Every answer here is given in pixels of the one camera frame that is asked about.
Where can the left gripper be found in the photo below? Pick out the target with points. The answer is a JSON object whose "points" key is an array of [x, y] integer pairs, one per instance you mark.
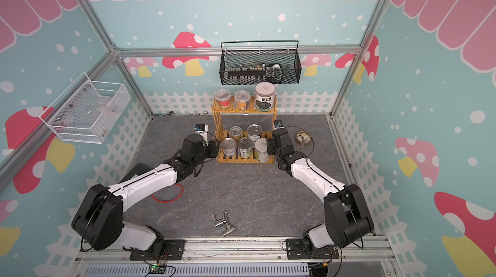
{"points": [[214, 148]]}

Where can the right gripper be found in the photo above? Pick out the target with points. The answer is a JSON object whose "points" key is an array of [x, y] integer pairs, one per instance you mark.
{"points": [[270, 144]]}

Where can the wooden two-tier shelf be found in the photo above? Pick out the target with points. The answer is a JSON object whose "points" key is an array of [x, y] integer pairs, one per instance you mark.
{"points": [[249, 117]]}

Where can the large white-lid seed jar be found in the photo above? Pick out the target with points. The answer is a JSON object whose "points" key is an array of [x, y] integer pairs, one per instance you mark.
{"points": [[265, 96]]}

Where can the clear tub red contents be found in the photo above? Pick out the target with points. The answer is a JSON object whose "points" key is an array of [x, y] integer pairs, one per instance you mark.
{"points": [[223, 98]]}

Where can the clear tub orange contents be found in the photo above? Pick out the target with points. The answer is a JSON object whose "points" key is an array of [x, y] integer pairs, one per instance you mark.
{"points": [[242, 100]]}

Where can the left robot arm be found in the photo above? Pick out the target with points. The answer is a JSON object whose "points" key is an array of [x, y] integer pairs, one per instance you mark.
{"points": [[99, 219]]}

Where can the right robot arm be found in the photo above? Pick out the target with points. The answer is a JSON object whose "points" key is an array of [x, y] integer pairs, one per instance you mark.
{"points": [[347, 218]]}

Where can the cauliflower label plastic jar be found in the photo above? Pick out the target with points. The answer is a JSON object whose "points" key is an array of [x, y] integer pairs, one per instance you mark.
{"points": [[260, 150]]}

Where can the round tin on floor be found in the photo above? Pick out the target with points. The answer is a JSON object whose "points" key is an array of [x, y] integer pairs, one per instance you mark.
{"points": [[303, 138]]}

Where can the rear tin can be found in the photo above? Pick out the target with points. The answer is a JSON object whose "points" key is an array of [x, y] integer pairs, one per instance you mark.
{"points": [[254, 132]]}

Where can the green label tin can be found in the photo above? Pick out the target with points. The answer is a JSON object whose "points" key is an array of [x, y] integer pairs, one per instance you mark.
{"points": [[229, 147]]}

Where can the purple label tin can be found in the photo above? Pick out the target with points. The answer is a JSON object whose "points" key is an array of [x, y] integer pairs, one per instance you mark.
{"points": [[245, 148]]}

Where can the black flat box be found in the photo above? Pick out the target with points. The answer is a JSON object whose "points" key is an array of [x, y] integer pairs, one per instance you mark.
{"points": [[137, 170]]}

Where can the black items in basket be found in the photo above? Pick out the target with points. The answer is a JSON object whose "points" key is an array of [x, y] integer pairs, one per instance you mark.
{"points": [[245, 75]]}

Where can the chrome faucet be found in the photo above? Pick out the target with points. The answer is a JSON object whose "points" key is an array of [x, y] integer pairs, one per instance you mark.
{"points": [[224, 222]]}

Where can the green circuit board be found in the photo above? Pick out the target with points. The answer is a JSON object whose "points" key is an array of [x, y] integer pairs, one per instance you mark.
{"points": [[157, 269]]}

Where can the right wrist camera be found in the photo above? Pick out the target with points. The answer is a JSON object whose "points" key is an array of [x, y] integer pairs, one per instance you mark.
{"points": [[278, 124]]}

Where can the black wire wall basket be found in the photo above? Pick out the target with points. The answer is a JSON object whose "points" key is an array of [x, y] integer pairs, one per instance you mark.
{"points": [[250, 63]]}

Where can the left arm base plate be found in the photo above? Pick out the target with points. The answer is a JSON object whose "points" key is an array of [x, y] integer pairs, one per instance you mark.
{"points": [[170, 250]]}

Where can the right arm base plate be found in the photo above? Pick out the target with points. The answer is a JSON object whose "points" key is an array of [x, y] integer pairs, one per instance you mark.
{"points": [[302, 249]]}

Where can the white wire wall basket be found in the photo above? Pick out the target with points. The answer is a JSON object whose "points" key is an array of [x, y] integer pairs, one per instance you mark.
{"points": [[86, 111]]}

